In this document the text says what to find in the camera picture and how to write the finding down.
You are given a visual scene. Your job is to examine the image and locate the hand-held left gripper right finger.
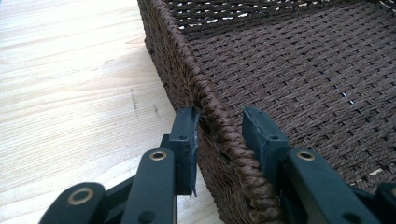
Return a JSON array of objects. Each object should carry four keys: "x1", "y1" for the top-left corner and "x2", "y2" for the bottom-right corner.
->
[{"x1": 242, "y1": 105, "x2": 292, "y2": 194}]

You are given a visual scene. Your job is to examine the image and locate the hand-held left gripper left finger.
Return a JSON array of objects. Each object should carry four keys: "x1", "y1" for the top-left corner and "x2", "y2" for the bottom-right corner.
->
[{"x1": 160, "y1": 105, "x2": 202, "y2": 198}]

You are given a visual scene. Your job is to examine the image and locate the brown woven basket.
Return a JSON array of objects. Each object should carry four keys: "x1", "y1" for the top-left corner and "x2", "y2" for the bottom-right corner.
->
[{"x1": 136, "y1": 0, "x2": 396, "y2": 224}]

